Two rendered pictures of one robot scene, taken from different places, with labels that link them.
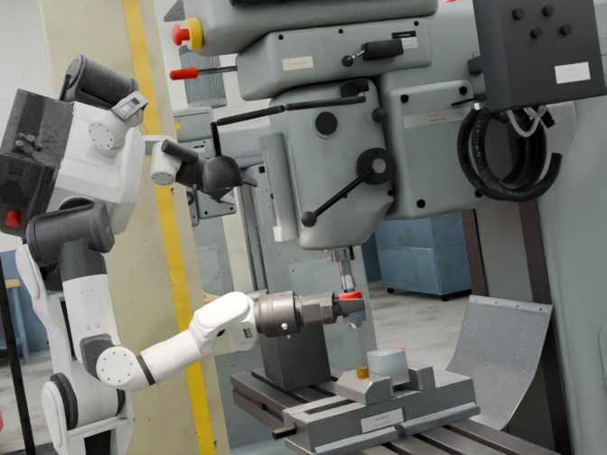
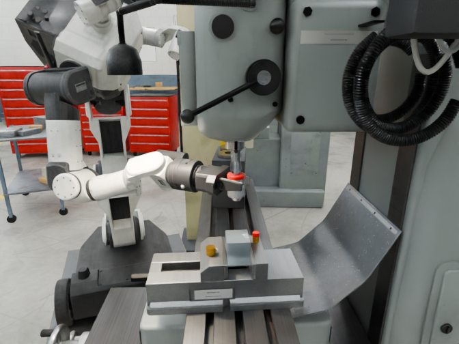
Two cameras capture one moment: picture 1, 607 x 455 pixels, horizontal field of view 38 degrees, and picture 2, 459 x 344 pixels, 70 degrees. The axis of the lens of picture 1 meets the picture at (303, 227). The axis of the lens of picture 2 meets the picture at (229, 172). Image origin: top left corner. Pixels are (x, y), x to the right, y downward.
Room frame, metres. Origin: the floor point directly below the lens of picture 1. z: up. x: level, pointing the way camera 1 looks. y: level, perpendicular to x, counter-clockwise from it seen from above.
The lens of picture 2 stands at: (1.02, -0.30, 1.48)
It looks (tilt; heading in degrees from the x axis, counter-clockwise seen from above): 18 degrees down; 18
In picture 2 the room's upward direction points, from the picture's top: straight up
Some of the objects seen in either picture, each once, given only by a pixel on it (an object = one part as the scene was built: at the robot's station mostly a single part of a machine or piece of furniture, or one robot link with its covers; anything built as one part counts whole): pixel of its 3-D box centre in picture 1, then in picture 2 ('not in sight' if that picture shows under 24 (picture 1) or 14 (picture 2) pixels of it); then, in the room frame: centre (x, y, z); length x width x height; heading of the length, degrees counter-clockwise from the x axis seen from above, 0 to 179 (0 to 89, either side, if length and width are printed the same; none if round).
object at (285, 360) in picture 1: (291, 338); (229, 173); (2.19, 0.08, 1.07); 0.22 x 0.12 x 0.20; 14
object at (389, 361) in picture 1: (387, 366); (237, 247); (1.65, -0.12, 1.08); 0.06 x 0.05 x 0.06; 22
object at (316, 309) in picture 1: (305, 311); (203, 178); (1.79, 0.02, 1.19); 0.13 x 0.12 x 0.10; 175
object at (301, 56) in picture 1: (331, 60); not in sight; (1.80, -0.11, 1.68); 0.34 x 0.24 x 0.10; 110
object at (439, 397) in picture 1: (378, 401); (224, 269); (1.64, -0.09, 1.02); 0.35 x 0.15 x 0.11; 112
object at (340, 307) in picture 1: (349, 306); (229, 185); (1.75, -0.06, 1.19); 0.06 x 0.02 x 0.03; 85
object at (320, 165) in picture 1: (330, 166); (237, 68); (1.78, -0.07, 1.47); 0.21 x 0.19 x 0.32; 20
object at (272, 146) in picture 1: (278, 187); (188, 80); (1.75, 0.04, 1.45); 0.04 x 0.04 x 0.21; 20
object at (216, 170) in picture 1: (221, 171); (123, 59); (1.64, 0.13, 1.49); 0.07 x 0.07 x 0.06
